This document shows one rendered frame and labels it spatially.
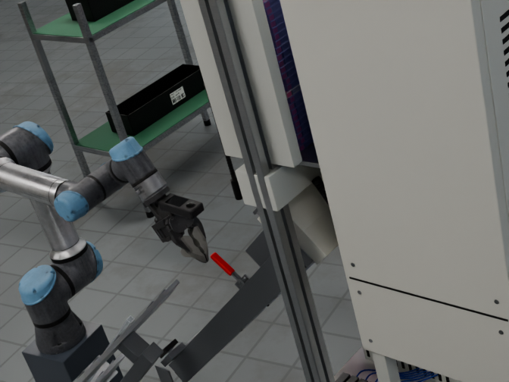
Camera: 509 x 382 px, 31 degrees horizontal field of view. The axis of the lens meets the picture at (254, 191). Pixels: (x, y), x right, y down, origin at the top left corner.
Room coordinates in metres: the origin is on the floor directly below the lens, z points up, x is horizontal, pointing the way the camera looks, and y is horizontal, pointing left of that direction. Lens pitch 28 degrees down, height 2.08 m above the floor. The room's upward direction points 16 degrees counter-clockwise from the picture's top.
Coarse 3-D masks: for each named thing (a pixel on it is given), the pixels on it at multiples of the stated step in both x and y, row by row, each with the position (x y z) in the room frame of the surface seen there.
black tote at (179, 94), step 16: (192, 64) 4.57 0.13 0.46; (160, 80) 4.50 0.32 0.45; (176, 80) 4.57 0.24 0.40; (192, 80) 4.42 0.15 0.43; (144, 96) 4.41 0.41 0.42; (160, 96) 4.27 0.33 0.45; (176, 96) 4.33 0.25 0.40; (192, 96) 4.40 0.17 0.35; (128, 112) 4.32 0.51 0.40; (144, 112) 4.18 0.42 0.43; (160, 112) 4.25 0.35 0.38; (112, 128) 4.23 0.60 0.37; (128, 128) 4.14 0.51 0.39; (144, 128) 4.16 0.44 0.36
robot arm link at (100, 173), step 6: (108, 162) 2.09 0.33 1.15; (102, 168) 2.08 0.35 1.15; (108, 168) 2.07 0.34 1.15; (90, 174) 2.06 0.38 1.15; (96, 174) 2.06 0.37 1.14; (102, 174) 2.06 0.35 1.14; (108, 174) 2.06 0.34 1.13; (102, 180) 2.04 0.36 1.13; (108, 180) 2.05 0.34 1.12; (114, 180) 2.06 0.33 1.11; (120, 180) 2.05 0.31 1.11; (108, 186) 2.04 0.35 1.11; (114, 186) 2.06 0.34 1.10; (120, 186) 2.08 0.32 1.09; (108, 192) 2.04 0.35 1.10; (114, 192) 2.07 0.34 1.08
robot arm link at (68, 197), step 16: (0, 160) 2.25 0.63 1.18; (0, 176) 2.20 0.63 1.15; (16, 176) 2.16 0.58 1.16; (32, 176) 2.13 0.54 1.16; (48, 176) 2.11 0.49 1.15; (0, 192) 2.23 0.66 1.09; (16, 192) 2.15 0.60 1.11; (32, 192) 2.10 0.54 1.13; (48, 192) 2.05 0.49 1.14; (64, 192) 2.01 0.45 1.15; (80, 192) 2.00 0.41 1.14; (96, 192) 2.02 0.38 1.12; (64, 208) 1.98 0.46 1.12; (80, 208) 1.98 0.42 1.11
